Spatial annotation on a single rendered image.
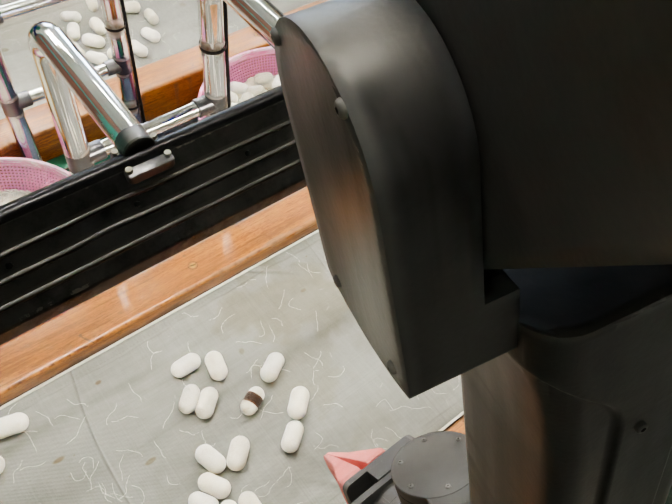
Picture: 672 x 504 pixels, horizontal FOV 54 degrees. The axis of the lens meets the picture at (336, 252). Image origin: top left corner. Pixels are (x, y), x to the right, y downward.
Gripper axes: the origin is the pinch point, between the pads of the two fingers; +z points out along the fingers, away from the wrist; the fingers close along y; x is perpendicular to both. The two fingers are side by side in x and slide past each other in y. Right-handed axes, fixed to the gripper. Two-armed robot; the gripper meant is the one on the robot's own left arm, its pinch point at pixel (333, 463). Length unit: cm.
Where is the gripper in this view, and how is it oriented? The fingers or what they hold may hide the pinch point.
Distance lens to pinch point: 61.2
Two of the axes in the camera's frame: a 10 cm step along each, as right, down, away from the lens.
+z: -5.4, -1.6, 8.3
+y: -7.8, 4.7, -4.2
